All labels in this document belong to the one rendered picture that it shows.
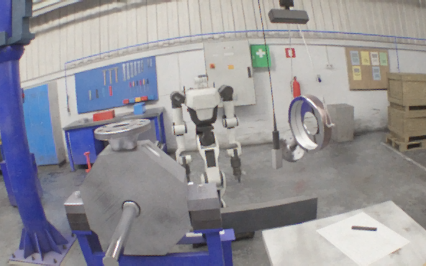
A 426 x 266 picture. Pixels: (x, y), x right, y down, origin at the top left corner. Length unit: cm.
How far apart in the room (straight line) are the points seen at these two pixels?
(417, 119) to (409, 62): 227
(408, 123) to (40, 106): 703
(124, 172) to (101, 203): 20
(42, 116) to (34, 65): 139
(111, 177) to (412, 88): 528
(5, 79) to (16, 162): 81
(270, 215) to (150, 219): 71
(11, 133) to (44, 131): 389
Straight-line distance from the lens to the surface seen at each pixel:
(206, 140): 319
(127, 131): 136
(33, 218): 344
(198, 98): 309
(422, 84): 613
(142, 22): 679
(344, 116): 655
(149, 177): 142
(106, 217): 154
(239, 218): 190
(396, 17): 799
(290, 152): 250
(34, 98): 711
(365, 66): 731
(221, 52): 627
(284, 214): 194
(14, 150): 326
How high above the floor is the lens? 164
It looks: 13 degrees down
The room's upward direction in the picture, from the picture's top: 6 degrees counter-clockwise
